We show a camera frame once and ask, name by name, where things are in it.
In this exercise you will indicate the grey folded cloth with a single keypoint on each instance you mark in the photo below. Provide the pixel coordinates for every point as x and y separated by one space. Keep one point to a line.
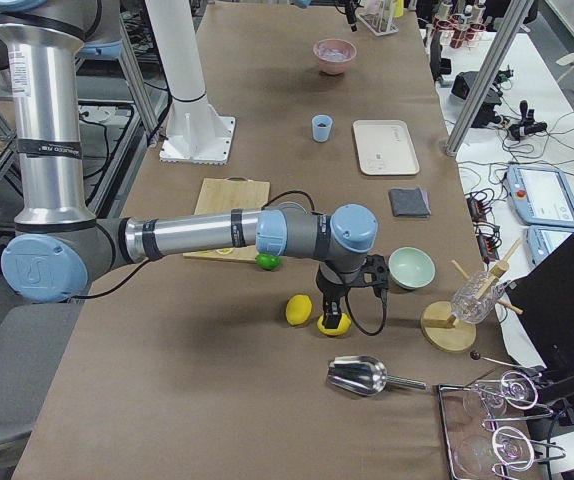
409 203

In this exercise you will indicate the green lime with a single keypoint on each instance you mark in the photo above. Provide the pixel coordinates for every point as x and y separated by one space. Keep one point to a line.
267 262

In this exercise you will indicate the black metal glass rack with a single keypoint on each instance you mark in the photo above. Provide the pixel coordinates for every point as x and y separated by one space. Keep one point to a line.
484 427

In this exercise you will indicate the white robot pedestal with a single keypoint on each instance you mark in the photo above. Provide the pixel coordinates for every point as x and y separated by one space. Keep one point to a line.
195 132

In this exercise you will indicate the wooden cutting board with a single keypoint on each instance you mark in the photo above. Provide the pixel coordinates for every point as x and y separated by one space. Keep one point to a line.
220 195

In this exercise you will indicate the teach pendant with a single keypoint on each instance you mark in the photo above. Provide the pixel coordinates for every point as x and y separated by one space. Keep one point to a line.
543 240
540 195

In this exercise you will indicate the pile of ice cubes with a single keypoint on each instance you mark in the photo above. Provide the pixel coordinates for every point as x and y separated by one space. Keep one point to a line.
334 51

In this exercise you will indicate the clear cut glass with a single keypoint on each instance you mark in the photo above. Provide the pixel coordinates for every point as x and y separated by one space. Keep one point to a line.
474 301

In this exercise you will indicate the yellow lemon far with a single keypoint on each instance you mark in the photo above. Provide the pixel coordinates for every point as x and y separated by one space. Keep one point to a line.
298 309

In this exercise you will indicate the cream rabbit tray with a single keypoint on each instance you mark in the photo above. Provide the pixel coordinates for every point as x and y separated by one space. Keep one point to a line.
385 148

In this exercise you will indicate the grey chair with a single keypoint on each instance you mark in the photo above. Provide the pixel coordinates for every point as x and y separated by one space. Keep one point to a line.
33 339

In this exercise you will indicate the mint green bowl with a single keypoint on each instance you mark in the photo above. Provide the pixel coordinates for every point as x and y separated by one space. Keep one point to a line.
411 268

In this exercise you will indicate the light blue cup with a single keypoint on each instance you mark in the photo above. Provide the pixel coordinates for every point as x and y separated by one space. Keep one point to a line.
321 134

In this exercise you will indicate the white cup rack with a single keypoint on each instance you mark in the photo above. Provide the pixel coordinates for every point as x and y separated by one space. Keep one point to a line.
379 16

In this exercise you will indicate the aluminium frame post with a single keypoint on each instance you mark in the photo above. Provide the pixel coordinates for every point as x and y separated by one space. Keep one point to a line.
516 13

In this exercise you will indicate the metal ice scoop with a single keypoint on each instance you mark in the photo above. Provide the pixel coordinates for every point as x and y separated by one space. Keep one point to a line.
366 376

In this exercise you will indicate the black monitor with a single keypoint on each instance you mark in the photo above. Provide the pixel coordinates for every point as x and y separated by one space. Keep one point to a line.
546 296

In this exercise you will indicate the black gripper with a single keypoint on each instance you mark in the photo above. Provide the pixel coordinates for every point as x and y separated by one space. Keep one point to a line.
330 289
350 11

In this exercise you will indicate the wooden glass stand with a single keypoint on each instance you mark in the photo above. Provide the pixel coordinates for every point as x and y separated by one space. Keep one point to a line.
443 330

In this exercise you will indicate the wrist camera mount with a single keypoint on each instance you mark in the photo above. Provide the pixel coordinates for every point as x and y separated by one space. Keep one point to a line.
373 273

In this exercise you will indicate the lower teach pendant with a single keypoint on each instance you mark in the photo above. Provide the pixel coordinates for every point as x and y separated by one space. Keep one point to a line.
543 240

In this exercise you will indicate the pink bowl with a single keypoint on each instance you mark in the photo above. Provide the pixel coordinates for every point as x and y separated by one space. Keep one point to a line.
333 68

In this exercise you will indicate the yellow lemon near scoop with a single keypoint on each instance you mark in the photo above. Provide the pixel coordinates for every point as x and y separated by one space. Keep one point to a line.
341 330

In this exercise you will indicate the upper teach pendant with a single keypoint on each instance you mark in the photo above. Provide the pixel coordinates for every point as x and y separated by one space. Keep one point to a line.
540 195

